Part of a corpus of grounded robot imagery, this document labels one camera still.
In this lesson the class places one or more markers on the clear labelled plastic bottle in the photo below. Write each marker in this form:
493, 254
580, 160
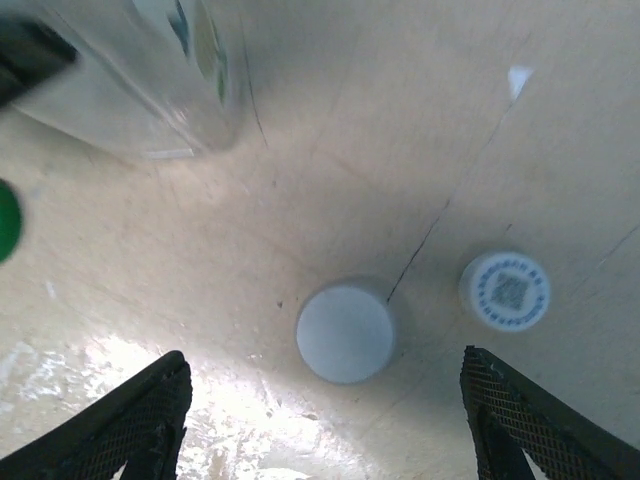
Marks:
125, 75

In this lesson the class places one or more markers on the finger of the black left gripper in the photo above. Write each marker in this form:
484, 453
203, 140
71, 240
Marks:
30, 55

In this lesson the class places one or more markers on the green bottle cap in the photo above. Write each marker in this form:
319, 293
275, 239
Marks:
9, 222

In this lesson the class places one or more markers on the white cap with printed code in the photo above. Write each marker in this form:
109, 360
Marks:
505, 292

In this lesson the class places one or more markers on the plain white bottle cap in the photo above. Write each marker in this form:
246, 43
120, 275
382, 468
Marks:
345, 332

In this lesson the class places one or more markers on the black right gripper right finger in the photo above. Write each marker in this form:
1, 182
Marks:
525, 425

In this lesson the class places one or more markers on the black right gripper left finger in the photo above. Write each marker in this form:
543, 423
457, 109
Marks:
125, 425

